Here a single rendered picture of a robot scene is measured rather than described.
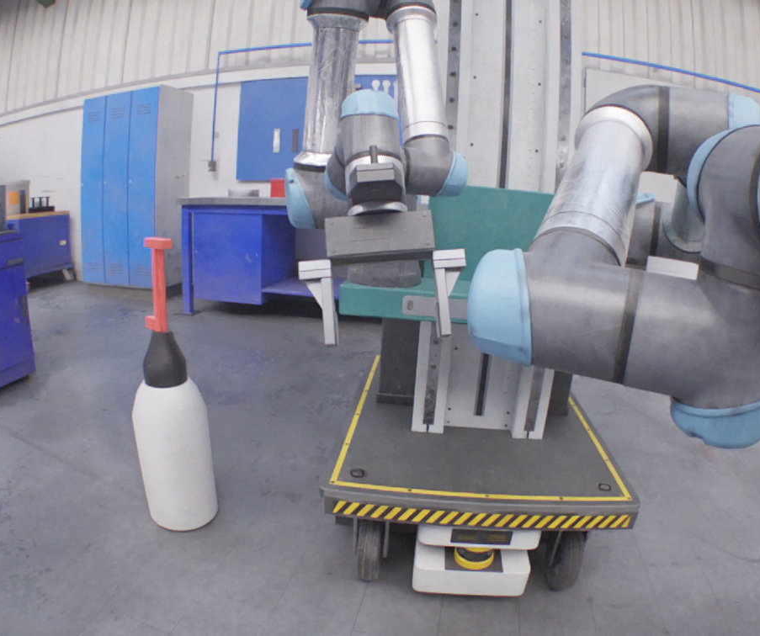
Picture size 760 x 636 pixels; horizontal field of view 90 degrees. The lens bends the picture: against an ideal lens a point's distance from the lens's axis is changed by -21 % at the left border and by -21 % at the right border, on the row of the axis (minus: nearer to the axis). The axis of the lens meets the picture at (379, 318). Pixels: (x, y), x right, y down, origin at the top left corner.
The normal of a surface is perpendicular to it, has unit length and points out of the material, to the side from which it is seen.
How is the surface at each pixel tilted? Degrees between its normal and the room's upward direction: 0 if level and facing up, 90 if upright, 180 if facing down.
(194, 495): 90
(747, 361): 95
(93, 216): 90
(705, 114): 77
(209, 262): 90
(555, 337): 102
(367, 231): 67
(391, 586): 0
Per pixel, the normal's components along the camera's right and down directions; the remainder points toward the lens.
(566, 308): -0.50, -0.10
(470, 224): -0.11, 0.24
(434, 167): 0.31, 0.13
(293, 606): 0.05, -0.97
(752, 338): -0.54, 0.27
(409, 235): -0.01, -0.15
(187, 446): 0.74, 0.21
